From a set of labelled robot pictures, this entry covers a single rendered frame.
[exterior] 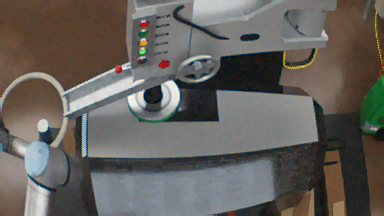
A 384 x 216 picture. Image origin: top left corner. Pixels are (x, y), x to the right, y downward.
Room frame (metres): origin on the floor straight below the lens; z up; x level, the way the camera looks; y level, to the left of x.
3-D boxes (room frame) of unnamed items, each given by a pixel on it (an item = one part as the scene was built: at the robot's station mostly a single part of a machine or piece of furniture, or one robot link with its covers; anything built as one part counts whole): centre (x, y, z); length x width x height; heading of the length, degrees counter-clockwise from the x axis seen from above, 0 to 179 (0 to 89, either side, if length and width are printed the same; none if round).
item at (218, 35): (1.36, -0.21, 1.35); 0.74 x 0.23 x 0.49; 110
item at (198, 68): (1.17, 0.00, 1.24); 0.15 x 0.10 x 0.15; 110
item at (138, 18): (1.11, 0.19, 1.42); 0.08 x 0.03 x 0.28; 110
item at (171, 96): (1.24, 0.16, 0.89); 0.21 x 0.21 x 0.01
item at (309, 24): (1.47, -0.46, 1.39); 0.19 x 0.19 x 0.20
